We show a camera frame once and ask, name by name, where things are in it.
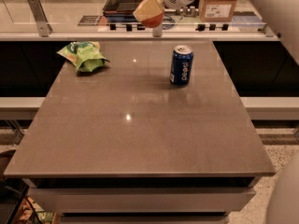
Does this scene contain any orange black tray stack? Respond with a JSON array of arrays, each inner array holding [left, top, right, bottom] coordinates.
[[101, 0, 158, 17]]

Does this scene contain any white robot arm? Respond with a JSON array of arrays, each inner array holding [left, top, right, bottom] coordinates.
[[134, 0, 299, 224]]

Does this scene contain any red yellow apple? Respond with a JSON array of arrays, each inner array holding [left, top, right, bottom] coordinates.
[[141, 13, 164, 28]]

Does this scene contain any grey table drawer base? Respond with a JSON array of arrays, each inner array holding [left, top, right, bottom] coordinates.
[[29, 187, 255, 224]]

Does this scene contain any brown cardboard box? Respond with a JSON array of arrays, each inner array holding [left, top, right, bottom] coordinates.
[[199, 0, 237, 22]]

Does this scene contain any green rice chip bag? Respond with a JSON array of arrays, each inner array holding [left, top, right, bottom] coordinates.
[[58, 41, 108, 73]]

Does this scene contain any blue Pepsi can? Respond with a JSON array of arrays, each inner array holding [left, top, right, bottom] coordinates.
[[170, 45, 193, 86]]

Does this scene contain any left metal glass bracket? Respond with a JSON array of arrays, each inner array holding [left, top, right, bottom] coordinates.
[[27, 0, 52, 37]]

